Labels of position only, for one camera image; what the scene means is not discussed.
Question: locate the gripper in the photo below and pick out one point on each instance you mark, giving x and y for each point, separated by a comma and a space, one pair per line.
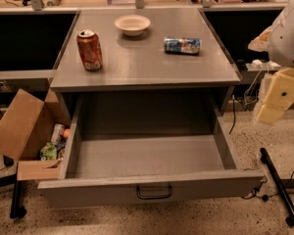
288, 38

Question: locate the silver can in box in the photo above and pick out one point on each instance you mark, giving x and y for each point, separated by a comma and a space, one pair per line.
57, 134

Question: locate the cardboard box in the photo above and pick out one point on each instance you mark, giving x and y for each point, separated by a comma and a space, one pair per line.
26, 127

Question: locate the white power strip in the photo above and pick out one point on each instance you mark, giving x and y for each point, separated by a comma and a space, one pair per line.
258, 64

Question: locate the white bowl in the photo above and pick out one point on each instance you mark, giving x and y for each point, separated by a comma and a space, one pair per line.
132, 25

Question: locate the black stand leg left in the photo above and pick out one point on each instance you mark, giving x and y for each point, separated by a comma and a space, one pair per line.
17, 208

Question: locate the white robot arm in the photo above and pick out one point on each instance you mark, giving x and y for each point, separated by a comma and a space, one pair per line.
278, 41

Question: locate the red soda can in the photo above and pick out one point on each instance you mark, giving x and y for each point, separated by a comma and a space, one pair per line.
89, 49

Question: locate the black stand leg right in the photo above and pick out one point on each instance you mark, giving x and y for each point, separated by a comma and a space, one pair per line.
282, 186

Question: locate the green snack bag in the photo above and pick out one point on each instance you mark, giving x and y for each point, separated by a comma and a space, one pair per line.
48, 152

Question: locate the orange fruit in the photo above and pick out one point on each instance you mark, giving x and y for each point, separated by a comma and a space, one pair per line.
66, 133

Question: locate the grey cabinet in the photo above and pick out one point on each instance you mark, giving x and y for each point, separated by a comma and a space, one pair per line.
143, 90

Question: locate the grey top drawer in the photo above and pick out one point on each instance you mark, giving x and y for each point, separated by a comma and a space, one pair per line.
106, 169

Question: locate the black drawer handle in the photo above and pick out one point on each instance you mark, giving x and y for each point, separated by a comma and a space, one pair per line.
153, 193

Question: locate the blue crushed can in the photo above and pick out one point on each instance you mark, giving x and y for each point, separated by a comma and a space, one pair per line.
188, 46

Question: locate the black stand leg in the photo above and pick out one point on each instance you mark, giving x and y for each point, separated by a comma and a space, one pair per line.
17, 208
282, 186

